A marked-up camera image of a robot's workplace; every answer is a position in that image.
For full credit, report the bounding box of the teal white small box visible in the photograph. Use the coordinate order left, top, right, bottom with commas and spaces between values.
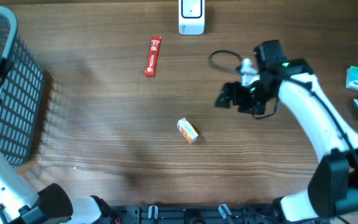
346, 66, 358, 91

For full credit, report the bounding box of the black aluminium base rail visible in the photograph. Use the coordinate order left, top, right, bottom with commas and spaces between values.
112, 204, 290, 224

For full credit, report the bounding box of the white barcode scanner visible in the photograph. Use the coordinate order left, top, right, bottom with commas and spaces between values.
178, 0, 205, 35

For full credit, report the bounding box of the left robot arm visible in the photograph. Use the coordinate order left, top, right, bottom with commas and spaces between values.
0, 49, 122, 223

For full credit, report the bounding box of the grey plastic shopping basket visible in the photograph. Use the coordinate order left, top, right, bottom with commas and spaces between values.
0, 6, 45, 168

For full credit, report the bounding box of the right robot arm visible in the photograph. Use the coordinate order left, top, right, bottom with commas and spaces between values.
215, 40, 358, 223

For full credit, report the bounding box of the red coffee stick sachet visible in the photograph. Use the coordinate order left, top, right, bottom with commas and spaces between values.
144, 36, 162, 77

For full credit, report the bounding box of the orange juice carton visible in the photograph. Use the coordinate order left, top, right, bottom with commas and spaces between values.
177, 118, 198, 144

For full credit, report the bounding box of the right black cable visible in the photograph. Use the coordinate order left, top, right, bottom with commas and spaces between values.
208, 49, 358, 224

